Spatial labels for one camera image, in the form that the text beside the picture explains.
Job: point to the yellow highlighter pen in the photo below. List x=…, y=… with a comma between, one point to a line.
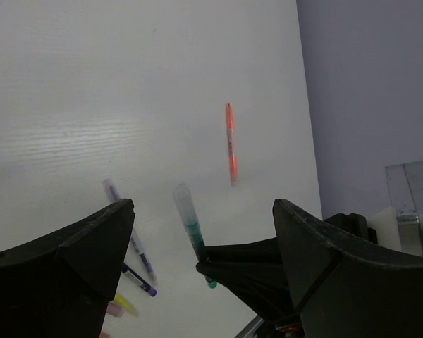
x=125, y=305

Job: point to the aluminium rail frame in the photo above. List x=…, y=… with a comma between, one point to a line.
x=405, y=188

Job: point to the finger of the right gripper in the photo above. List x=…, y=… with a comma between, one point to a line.
x=261, y=286
x=264, y=251

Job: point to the orange highlighter pen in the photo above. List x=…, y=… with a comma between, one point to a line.
x=231, y=153

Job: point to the pink highlighter pen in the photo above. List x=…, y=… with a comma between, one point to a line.
x=115, y=310

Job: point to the purple pen white label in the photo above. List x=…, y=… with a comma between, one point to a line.
x=113, y=196

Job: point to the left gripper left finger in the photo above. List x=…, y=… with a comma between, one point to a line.
x=60, y=285

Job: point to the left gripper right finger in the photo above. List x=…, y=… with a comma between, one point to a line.
x=344, y=286

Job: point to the dark purple gel pen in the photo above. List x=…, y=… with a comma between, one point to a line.
x=138, y=280

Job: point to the green gel pen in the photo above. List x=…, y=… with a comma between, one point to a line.
x=186, y=209

